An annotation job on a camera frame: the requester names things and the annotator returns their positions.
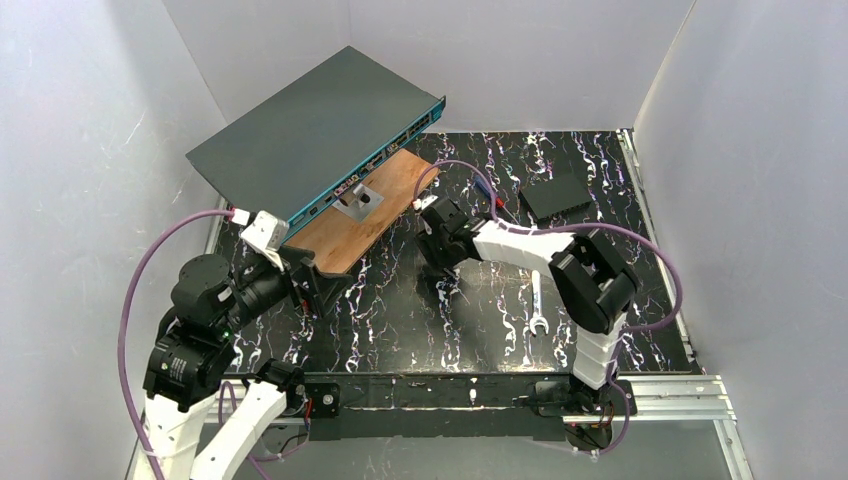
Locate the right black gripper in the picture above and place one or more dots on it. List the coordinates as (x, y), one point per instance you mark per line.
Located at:
(433, 237)

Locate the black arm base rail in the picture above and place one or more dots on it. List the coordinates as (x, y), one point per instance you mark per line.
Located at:
(430, 405)

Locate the aluminium frame rail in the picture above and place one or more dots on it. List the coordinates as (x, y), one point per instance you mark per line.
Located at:
(663, 397)

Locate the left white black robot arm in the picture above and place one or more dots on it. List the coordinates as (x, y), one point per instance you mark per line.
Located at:
(194, 348)

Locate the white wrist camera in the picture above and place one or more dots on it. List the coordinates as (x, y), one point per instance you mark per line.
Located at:
(263, 233)
(421, 204)

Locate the wooden base board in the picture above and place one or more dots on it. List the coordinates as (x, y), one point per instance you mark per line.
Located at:
(338, 241)

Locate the small black box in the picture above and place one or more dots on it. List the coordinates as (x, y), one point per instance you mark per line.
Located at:
(559, 195)

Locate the blue red screwdriver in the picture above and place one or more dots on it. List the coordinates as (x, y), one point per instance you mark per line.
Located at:
(485, 188)

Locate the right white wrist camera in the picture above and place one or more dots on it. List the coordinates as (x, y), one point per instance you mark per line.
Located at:
(421, 204)

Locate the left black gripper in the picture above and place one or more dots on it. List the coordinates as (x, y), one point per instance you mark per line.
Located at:
(303, 279)

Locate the silver metal mount bracket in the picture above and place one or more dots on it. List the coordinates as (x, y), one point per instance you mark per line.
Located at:
(359, 202)

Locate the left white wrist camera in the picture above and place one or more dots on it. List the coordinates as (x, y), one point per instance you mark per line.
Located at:
(263, 233)

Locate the silver open-end wrench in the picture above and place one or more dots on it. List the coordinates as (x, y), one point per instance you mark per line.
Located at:
(537, 322)

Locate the dark teal network switch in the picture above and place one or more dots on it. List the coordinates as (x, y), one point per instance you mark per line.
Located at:
(296, 153)

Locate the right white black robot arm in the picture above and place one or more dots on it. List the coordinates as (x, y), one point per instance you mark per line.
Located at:
(595, 284)

